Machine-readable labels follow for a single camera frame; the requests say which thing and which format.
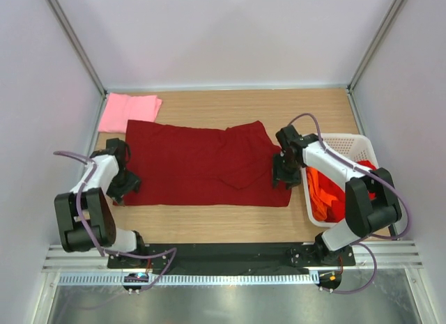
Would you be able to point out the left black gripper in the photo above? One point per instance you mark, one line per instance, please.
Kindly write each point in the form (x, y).
(133, 184)

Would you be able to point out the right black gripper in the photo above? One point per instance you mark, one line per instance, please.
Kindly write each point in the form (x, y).
(291, 180)

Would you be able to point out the dark red t-shirt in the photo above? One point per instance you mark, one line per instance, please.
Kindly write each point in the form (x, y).
(181, 166)

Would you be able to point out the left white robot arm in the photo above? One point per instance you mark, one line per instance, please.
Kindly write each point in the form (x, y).
(83, 215)

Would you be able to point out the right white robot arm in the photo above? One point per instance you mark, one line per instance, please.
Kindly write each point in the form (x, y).
(371, 203)

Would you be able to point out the orange t-shirt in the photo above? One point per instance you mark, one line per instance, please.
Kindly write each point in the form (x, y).
(321, 200)

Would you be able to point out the white plastic basket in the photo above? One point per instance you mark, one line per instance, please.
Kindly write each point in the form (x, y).
(355, 147)

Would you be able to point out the folded pink t-shirt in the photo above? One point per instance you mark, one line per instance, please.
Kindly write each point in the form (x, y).
(121, 108)

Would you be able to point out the white slotted cable duct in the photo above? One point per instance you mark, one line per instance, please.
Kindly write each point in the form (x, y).
(140, 279)

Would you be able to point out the aluminium frame rail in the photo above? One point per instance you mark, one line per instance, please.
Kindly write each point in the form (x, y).
(58, 260)

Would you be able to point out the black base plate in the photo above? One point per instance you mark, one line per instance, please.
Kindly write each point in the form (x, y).
(244, 258)

